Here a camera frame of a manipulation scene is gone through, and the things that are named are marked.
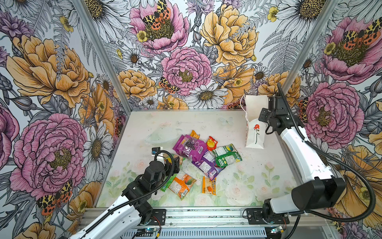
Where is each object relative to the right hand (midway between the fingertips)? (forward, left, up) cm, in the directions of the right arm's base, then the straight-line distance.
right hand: (266, 117), depth 79 cm
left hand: (-17, +51, -14) cm, 55 cm away
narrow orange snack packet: (-25, +31, -27) cm, 48 cm away
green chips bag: (-9, +54, -23) cm, 59 cm away
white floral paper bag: (-2, +4, -7) cm, 8 cm away
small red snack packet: (+1, +27, -26) cm, 37 cm away
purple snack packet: (-14, +31, -25) cm, 42 cm away
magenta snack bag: (-4, +40, -21) cm, 46 cm away
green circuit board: (-44, +62, -28) cm, 81 cm away
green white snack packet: (-7, +19, -26) cm, 33 cm away
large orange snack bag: (-25, +46, -25) cm, 58 cm away
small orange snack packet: (+9, +38, -26) cm, 47 cm away
